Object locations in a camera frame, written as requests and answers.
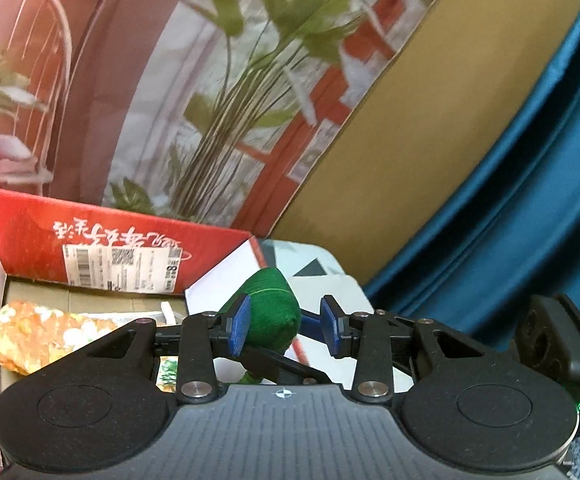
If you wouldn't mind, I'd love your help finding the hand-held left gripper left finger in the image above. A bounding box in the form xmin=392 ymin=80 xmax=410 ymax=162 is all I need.
xmin=87 ymin=295 xmax=251 ymax=405

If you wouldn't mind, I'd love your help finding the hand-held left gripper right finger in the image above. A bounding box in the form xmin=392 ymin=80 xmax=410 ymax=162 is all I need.
xmin=301 ymin=296 xmax=488 ymax=405

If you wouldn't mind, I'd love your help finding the green plush toy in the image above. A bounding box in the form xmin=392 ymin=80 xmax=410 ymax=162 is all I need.
xmin=217 ymin=267 xmax=301 ymax=386

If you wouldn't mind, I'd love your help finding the orange floral fabric pouch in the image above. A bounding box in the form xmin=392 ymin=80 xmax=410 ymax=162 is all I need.
xmin=0 ymin=301 xmax=181 ymax=393

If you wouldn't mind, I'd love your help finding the red strawberry cardboard box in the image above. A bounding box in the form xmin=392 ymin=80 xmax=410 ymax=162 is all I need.
xmin=0 ymin=185 xmax=271 ymax=468

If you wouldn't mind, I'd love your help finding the teal curtain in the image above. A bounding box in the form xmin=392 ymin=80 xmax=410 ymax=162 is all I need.
xmin=365 ymin=0 xmax=580 ymax=351

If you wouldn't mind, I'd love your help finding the wooden panel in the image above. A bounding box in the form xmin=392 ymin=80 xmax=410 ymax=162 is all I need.
xmin=270 ymin=0 xmax=580 ymax=286

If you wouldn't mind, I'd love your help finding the printed room backdrop cloth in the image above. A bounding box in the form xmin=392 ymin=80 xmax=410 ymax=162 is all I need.
xmin=0 ymin=0 xmax=468 ymax=238

